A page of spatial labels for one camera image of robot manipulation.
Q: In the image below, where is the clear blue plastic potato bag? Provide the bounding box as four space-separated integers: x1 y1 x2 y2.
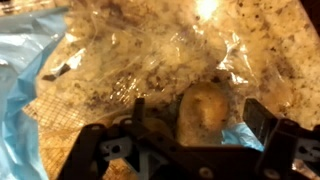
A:
0 0 303 180

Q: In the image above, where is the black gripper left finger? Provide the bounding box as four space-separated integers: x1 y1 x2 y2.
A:
57 98 158 180

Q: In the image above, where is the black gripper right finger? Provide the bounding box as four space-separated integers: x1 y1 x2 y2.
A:
241 98 320 180

